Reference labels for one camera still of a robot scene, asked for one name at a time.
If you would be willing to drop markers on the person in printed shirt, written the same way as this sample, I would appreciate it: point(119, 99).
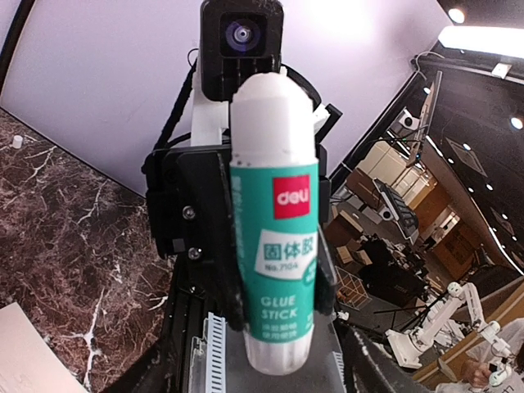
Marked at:
point(475, 370)

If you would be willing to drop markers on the black front table rail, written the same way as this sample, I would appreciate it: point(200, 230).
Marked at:
point(183, 293)

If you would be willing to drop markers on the white glue stick cap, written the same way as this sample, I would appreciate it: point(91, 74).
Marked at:
point(17, 142)

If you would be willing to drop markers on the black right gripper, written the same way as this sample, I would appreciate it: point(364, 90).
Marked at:
point(218, 205)

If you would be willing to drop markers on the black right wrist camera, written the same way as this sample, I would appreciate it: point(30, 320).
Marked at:
point(238, 39)

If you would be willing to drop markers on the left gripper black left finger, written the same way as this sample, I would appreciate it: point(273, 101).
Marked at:
point(153, 372)

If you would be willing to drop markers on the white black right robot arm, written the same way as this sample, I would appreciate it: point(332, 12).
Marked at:
point(245, 215)

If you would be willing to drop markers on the white slotted cable duct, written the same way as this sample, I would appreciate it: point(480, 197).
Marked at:
point(207, 372)

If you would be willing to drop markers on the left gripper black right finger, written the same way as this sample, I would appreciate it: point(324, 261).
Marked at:
point(366, 368)

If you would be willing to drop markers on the green white glue stick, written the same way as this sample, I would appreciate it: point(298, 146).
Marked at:
point(271, 113)

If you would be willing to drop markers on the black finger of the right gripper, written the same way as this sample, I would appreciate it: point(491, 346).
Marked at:
point(326, 279)

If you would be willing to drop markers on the cream paper envelope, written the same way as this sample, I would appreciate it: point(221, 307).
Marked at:
point(27, 363)

